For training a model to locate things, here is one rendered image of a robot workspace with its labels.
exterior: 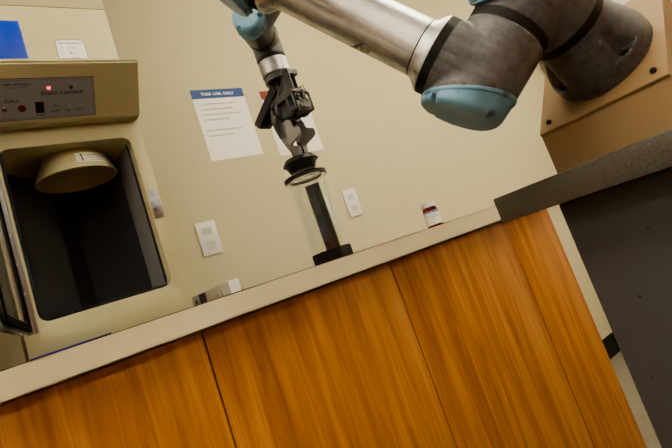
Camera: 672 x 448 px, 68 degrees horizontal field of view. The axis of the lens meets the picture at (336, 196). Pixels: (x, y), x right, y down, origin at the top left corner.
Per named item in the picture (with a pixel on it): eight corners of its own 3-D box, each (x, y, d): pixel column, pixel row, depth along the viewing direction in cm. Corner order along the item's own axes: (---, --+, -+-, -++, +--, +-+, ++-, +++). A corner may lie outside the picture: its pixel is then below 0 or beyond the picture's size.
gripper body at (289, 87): (296, 110, 118) (280, 65, 120) (273, 126, 123) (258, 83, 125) (316, 112, 124) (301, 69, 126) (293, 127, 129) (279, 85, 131)
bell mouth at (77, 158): (32, 198, 117) (26, 177, 118) (110, 186, 128) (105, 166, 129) (37, 172, 103) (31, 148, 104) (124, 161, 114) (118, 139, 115)
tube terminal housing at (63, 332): (23, 371, 111) (-52, 64, 122) (165, 322, 131) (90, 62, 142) (29, 366, 91) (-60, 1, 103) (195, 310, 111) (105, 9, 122)
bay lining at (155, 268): (31, 333, 114) (-4, 190, 119) (145, 298, 129) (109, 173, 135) (39, 320, 94) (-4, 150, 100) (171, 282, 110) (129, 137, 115)
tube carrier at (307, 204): (330, 258, 127) (304, 181, 130) (362, 246, 121) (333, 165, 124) (303, 267, 119) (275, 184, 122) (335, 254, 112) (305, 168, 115)
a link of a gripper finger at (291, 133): (301, 147, 117) (292, 113, 119) (284, 157, 120) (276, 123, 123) (310, 149, 119) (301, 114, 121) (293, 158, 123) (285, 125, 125)
